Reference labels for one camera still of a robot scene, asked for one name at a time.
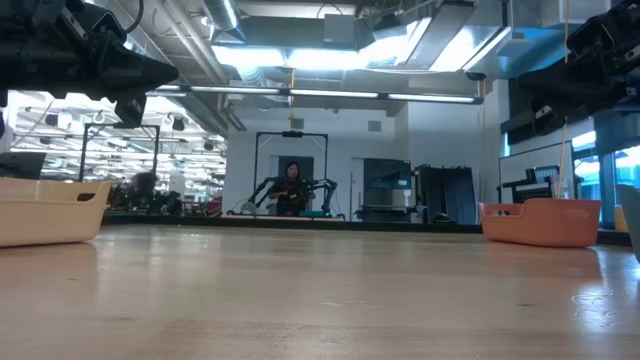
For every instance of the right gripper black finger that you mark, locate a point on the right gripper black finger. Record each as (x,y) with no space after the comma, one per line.
(560,87)

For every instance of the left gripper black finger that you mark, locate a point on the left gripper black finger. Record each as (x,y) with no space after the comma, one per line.
(140,75)

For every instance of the dark green plastic bin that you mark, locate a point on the dark green plastic bin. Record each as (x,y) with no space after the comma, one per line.
(634,220)

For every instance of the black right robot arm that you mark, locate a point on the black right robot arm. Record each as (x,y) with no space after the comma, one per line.
(630,15)

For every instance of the black background robot arm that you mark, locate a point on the black background robot arm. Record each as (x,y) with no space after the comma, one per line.
(327,192)
(260,190)

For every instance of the whiteboard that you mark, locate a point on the whiteboard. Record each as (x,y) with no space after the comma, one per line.
(515,165)

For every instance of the black equipment cart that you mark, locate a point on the black equipment cart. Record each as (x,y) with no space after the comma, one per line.
(537,187)

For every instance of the black monitor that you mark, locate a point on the black monitor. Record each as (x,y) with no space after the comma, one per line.
(22,166)

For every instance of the person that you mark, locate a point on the person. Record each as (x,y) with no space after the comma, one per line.
(290,192)
(145,187)

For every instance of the long ceiling light bar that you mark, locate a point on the long ceiling light bar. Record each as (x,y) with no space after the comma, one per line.
(430,98)

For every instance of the orange plastic bin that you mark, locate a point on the orange plastic bin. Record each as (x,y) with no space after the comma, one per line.
(540,225)

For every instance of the yellow container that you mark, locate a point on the yellow container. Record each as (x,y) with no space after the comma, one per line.
(621,220)

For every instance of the yellow plastic bin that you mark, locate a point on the yellow plastic bin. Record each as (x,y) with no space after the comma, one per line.
(50,220)

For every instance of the red chair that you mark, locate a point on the red chair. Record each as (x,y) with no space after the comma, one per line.
(216,206)

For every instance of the black curtain screen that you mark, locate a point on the black curtain screen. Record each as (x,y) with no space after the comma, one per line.
(445,195)

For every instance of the green white object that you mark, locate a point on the green white object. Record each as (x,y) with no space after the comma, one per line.
(248,206)

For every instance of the black dome object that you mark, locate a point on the black dome object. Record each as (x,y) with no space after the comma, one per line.
(443,218)

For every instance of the grey ceiling box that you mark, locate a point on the grey ceiling box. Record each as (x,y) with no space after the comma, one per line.
(340,28)

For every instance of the teal mat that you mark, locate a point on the teal mat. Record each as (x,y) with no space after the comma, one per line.
(312,214)

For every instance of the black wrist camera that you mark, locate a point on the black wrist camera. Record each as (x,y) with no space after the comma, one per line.
(95,22)
(592,40)

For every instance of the silver air duct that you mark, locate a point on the silver air duct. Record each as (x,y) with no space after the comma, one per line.
(200,60)

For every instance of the white ceiling duct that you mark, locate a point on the white ceiling duct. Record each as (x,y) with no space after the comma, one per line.
(530,15)

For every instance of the black gantry frame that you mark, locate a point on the black gantry frame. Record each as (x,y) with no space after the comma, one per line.
(90,150)
(292,134)

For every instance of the grey wall vent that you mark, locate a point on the grey wall vent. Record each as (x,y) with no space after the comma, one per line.
(374,126)

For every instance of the black aluminium table frame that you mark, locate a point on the black aluminium table frame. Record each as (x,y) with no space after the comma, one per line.
(350,225)

